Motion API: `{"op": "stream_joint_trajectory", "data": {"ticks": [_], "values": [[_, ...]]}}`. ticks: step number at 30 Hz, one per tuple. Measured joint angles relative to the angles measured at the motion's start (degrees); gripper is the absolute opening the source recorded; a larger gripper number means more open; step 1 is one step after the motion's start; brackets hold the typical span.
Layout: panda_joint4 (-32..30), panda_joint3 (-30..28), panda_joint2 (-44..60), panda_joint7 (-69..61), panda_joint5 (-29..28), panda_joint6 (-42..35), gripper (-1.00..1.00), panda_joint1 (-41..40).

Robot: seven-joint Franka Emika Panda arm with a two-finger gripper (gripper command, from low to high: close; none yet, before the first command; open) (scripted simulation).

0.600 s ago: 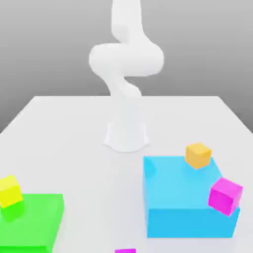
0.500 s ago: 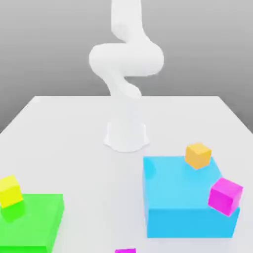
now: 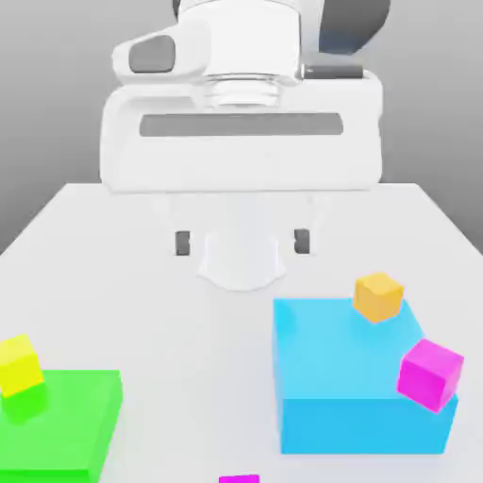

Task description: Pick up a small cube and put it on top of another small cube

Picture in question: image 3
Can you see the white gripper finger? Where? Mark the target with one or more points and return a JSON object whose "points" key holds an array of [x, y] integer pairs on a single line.
{"points": [[302, 241], [182, 243]]}

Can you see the large cyan box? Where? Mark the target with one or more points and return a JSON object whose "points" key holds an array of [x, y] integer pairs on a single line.
{"points": [[332, 377]]}

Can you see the small magenta cube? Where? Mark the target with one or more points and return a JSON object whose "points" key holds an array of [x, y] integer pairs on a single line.
{"points": [[428, 375], [239, 479]]}

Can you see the small yellow cube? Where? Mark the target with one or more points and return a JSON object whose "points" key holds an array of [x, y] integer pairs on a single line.
{"points": [[19, 366]]}

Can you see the small orange cube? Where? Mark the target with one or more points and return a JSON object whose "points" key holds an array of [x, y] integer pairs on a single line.
{"points": [[377, 298]]}

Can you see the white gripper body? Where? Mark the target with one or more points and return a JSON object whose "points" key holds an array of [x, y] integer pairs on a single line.
{"points": [[241, 162]]}

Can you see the large green box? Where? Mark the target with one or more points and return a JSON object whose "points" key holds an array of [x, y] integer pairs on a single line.
{"points": [[71, 422]]}

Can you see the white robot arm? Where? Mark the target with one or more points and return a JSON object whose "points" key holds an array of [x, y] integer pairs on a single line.
{"points": [[249, 41]]}

